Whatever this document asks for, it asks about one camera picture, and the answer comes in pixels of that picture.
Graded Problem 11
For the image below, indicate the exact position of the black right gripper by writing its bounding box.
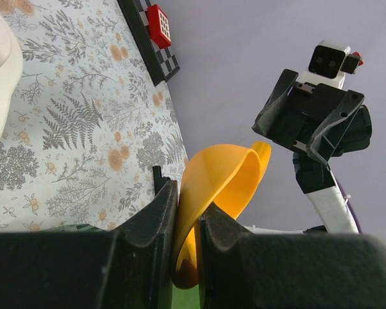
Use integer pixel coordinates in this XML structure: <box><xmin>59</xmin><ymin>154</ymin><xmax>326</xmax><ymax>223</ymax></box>
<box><xmin>252</xmin><ymin>69</ymin><xmax>365</xmax><ymax>164</ymax></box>

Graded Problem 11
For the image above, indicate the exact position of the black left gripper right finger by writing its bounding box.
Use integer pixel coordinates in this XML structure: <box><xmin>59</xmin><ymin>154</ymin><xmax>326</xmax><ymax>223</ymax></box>
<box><xmin>198</xmin><ymin>205</ymin><xmax>386</xmax><ymax>308</ymax></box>

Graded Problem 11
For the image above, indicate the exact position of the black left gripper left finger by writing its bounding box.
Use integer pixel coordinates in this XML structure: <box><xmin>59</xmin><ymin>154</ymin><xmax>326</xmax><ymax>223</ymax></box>
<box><xmin>0</xmin><ymin>181</ymin><xmax>178</xmax><ymax>308</ymax></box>

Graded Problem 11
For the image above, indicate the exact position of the green cat litter bag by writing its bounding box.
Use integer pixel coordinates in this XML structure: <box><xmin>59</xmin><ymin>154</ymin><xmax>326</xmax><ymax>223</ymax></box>
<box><xmin>48</xmin><ymin>224</ymin><xmax>200</xmax><ymax>309</ymax></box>

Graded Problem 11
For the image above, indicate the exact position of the yellow plastic litter scoop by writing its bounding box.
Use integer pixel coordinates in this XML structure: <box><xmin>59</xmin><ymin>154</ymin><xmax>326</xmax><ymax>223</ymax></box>
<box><xmin>170</xmin><ymin>141</ymin><xmax>271</xmax><ymax>290</ymax></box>

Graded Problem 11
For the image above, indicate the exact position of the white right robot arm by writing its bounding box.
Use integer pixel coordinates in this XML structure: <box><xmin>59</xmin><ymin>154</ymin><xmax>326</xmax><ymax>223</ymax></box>
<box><xmin>252</xmin><ymin>69</ymin><xmax>372</xmax><ymax>234</ymax></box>

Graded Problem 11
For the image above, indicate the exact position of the small black clip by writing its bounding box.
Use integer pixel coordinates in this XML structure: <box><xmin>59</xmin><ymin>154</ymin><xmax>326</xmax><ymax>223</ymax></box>
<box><xmin>152</xmin><ymin>165</ymin><xmax>171</xmax><ymax>196</ymax></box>

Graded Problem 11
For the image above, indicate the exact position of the floral patterned table mat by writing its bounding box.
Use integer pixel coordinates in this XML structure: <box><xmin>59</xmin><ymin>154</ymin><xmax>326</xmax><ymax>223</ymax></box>
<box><xmin>0</xmin><ymin>1</ymin><xmax>188</xmax><ymax>232</ymax></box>

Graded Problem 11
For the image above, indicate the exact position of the black and grey checkerboard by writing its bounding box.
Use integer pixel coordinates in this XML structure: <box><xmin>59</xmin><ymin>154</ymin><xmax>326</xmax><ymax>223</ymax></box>
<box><xmin>118</xmin><ymin>0</ymin><xmax>179</xmax><ymax>86</ymax></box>

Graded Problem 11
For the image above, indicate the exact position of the red grid block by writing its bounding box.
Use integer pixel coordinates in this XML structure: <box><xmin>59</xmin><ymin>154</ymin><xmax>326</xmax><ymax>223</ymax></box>
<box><xmin>147</xmin><ymin>4</ymin><xmax>172</xmax><ymax>49</ymax></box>

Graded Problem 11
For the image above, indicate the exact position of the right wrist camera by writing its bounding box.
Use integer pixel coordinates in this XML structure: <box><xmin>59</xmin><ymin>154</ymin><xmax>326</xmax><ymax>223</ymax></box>
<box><xmin>297</xmin><ymin>40</ymin><xmax>363</xmax><ymax>89</ymax></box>

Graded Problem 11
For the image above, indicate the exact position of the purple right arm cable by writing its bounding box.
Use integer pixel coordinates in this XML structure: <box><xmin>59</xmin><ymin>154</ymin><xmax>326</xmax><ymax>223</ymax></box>
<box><xmin>336</xmin><ymin>180</ymin><xmax>363</xmax><ymax>234</ymax></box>

